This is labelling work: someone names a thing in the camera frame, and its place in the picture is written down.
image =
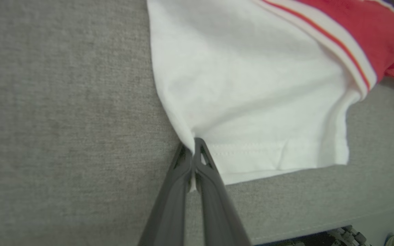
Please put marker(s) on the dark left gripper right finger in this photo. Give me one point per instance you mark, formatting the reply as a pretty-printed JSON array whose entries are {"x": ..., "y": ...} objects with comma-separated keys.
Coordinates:
[{"x": 217, "y": 212}]

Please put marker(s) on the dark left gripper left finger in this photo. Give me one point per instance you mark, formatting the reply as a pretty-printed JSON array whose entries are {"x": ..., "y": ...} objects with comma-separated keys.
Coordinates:
[{"x": 173, "y": 205}]

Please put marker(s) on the red basketball jersey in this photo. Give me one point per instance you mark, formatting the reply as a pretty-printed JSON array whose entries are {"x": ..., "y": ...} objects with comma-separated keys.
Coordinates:
[{"x": 245, "y": 85}]

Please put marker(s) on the dark robot wheeled base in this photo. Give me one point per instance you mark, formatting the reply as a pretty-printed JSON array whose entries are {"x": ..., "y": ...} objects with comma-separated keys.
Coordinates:
[{"x": 340, "y": 237}]

